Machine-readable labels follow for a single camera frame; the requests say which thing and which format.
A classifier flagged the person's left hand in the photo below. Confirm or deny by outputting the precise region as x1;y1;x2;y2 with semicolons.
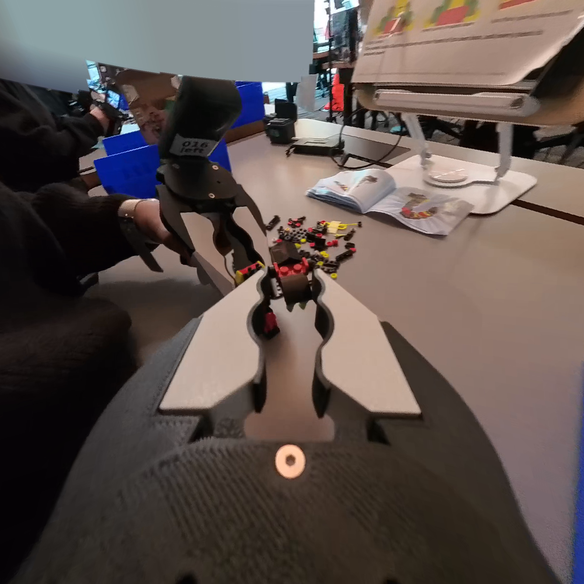
132;198;196;266

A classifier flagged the lego instruction booklet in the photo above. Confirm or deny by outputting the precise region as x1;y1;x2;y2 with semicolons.
306;168;474;235

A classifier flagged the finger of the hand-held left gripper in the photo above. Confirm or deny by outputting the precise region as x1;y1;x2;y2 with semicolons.
213;212;267;287
188;249;239;298

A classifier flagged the black device box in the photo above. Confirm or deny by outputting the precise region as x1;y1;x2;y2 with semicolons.
264;101;298;145

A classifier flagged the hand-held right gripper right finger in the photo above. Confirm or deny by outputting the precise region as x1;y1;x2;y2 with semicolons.
312;269;423;419

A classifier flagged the flat black device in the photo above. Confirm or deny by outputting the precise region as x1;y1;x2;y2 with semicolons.
287;136;346;157

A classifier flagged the black cable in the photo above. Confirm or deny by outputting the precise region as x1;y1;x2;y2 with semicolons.
285;121;398;172

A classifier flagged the blue plastic bin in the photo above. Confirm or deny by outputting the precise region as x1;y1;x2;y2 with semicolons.
230;81;266;130
93;131;232;201

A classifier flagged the pile of lego pieces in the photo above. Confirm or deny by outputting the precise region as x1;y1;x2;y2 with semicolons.
267;214;363;280

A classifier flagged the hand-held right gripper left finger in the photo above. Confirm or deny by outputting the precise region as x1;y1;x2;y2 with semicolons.
160;267;267;417

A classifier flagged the printed paper sheet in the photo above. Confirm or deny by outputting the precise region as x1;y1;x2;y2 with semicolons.
353;0;582;87

